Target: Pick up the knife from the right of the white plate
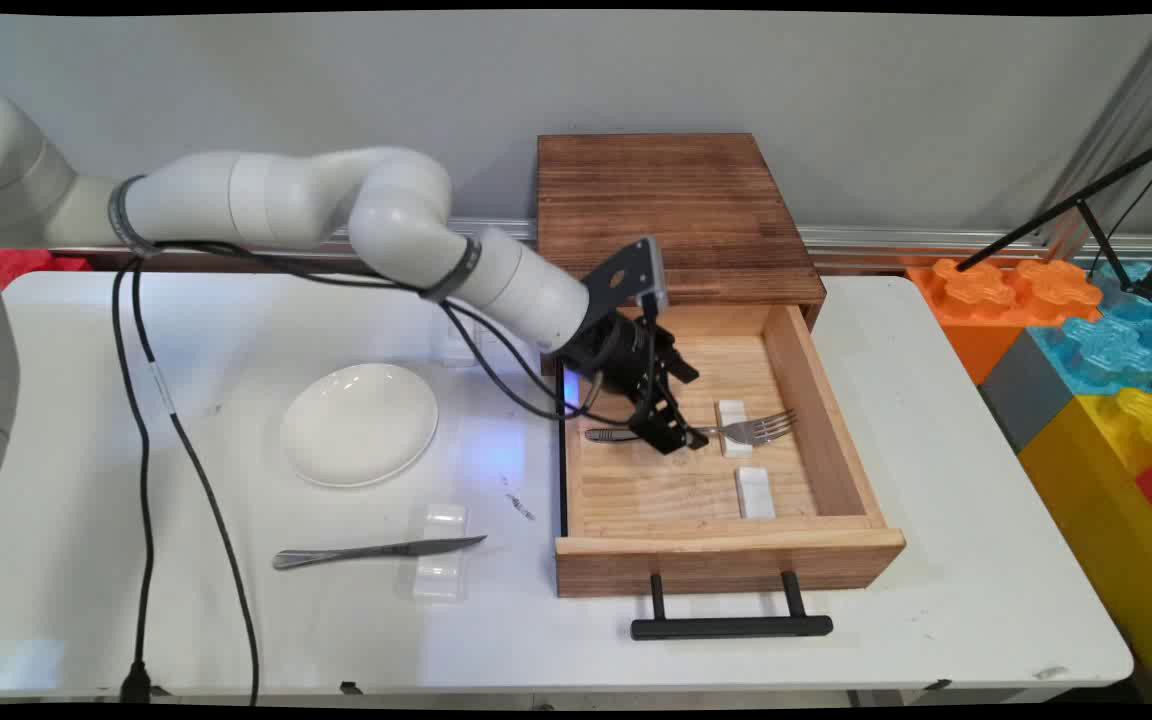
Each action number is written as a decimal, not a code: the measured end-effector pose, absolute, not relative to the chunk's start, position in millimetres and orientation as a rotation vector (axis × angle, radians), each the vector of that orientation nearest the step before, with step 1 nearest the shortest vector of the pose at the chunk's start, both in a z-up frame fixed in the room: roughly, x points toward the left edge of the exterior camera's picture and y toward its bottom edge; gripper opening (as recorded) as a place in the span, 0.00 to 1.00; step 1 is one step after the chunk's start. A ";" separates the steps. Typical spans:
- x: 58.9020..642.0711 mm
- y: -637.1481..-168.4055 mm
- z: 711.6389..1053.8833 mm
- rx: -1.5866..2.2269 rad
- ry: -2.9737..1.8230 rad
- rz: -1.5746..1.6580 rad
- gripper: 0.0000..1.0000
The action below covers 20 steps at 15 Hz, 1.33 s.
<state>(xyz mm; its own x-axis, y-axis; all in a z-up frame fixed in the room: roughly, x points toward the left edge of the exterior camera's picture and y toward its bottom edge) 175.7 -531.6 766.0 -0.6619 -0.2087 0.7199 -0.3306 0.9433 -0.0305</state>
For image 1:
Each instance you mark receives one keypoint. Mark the dark wooden cabinet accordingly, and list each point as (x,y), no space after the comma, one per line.
(676,200)

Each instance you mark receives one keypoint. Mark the grey giant toy block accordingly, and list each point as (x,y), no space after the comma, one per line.
(1026,395)

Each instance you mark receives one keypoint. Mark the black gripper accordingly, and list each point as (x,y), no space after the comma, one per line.
(611,355)

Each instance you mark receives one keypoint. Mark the orange giant toy block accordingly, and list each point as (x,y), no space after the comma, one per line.
(976,300)

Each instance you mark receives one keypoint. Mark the white ceramic cutlery rest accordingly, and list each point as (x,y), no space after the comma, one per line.
(458,352)
(756,493)
(441,582)
(731,411)

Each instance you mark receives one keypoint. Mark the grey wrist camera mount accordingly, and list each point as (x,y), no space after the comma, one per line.
(626,272)

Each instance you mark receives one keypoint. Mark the aluminium rail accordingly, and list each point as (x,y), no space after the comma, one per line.
(936,240)

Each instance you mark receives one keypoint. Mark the light wooden drawer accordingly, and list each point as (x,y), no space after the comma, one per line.
(716,565)

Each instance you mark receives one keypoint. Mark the black tripod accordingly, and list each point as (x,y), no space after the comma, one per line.
(1076,203)

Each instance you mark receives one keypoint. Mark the steel fork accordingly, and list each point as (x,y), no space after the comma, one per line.
(761,428)

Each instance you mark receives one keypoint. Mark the yellow giant toy block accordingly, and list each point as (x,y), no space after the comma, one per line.
(1106,520)

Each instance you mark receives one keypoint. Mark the white round plate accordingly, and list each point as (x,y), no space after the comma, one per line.
(361,425)

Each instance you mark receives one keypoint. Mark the blue giant toy block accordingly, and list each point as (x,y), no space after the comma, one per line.
(1116,350)

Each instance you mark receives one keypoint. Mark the serrated steel table knife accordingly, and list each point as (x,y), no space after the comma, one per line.
(376,549)

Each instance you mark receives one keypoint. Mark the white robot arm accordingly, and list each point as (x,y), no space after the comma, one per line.
(286,195)

